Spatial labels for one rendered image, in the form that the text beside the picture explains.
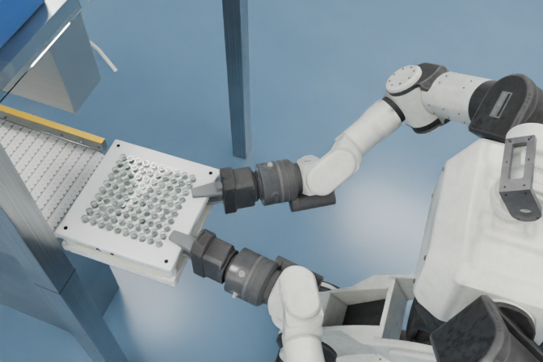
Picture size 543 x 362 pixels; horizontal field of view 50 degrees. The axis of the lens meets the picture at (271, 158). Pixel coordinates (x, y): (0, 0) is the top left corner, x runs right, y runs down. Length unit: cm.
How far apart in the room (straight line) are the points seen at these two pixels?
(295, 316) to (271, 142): 148
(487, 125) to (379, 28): 199
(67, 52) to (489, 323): 85
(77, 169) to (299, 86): 142
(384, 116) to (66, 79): 63
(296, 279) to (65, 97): 57
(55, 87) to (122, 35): 174
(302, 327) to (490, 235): 35
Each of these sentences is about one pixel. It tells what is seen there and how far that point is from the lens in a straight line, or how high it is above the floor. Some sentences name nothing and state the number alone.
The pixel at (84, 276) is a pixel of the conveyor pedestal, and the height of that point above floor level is 28.
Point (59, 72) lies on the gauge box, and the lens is 117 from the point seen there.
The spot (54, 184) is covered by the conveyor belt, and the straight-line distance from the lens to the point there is 142.
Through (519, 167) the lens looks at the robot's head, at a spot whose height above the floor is 132.
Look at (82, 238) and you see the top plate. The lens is 119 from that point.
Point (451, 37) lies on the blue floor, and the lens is 300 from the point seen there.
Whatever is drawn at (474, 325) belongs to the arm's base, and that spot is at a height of 121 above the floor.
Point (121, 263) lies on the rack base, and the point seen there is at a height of 87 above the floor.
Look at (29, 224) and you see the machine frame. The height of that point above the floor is 101.
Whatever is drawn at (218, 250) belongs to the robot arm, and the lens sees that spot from 109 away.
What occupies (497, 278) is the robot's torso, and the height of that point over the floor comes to 122.
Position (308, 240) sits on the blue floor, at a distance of 218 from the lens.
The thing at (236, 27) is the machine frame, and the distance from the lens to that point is 187.
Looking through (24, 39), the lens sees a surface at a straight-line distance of 96.
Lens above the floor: 191
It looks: 54 degrees down
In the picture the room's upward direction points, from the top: 1 degrees clockwise
